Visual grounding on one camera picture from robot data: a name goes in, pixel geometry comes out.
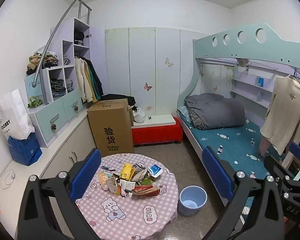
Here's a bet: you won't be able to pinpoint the purple teal staircase cabinet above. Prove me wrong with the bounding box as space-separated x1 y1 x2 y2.
25 17 109 148

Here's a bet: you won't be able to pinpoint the large printed cardboard box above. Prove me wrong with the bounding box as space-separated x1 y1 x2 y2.
87 104 135 157

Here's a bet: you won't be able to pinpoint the red ottoman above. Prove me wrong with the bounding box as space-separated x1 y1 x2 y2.
131 117 183 146

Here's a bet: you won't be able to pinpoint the green garment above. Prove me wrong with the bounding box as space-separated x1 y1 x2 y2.
86 61 102 100

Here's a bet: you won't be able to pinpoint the clear plastic hook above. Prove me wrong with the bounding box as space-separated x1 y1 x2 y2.
1 168 17 188

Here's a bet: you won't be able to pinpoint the teal striped pillow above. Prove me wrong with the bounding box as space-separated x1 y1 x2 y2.
178 106 192 123

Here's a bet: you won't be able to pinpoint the beige long sleeve shirt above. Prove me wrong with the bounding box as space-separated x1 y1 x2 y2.
260 75 300 155

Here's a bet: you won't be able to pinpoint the blue plastic bucket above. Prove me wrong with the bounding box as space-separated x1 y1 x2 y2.
178 185 208 217

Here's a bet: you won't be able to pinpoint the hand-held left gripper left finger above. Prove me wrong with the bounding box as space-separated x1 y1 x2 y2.
17 148 108 240

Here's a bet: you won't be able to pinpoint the green artificial plant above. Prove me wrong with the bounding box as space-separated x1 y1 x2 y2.
27 95 43 108

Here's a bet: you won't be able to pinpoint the pile of mixed wrappers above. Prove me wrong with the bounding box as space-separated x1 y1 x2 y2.
97 162 163 198

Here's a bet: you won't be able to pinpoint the black coat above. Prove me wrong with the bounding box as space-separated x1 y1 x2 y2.
85 59 104 97

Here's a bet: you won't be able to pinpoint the grey duvet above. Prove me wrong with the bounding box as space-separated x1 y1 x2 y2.
184 93 246 130

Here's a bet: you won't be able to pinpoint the dark folded jeans stack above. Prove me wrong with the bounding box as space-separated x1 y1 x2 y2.
50 78 67 98

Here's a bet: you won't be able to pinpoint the white paper bag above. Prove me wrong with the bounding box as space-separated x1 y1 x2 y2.
0 89 35 140

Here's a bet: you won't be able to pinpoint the round table pink checked tablecloth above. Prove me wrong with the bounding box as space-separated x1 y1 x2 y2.
75 153 179 240

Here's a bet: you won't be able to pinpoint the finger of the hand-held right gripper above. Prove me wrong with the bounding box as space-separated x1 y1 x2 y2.
263 156 295 183
289 142 300 165

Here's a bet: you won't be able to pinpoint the black folded clothes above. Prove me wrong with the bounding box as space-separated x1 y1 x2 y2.
74 31 85 46

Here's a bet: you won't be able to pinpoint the beige low cabinet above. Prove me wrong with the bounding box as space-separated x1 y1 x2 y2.
0 116 100 230

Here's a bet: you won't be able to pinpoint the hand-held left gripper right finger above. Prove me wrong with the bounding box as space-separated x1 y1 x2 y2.
202 146 285 240

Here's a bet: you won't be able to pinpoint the white plastic bag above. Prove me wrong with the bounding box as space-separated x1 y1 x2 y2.
132 106 146 124

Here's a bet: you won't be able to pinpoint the teal bunk bed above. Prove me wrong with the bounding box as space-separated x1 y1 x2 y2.
176 22 300 220

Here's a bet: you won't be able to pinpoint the pile of folded clothes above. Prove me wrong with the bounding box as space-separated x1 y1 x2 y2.
26 51 59 75

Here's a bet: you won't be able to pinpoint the white panel wardrobe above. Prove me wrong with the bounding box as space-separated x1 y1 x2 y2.
104 27 210 120

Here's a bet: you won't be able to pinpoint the cream jacket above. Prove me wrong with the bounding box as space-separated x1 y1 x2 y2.
74 56 93 103

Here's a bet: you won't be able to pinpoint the black cloth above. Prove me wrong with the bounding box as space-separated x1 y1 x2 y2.
100 94 136 110

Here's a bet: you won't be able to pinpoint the grey metal handrail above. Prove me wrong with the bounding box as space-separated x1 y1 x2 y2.
31 0 92 105

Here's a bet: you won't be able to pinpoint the pink garment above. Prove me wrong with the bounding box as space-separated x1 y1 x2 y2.
259 136 274 157

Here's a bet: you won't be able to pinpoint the white board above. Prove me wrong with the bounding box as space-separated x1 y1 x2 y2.
133 114 177 130

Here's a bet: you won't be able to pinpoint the blue shopping bag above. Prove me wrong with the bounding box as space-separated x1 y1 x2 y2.
7 132 43 167

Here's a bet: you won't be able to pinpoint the teal candy print bedsheet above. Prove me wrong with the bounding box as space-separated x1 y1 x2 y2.
177 105 298 215

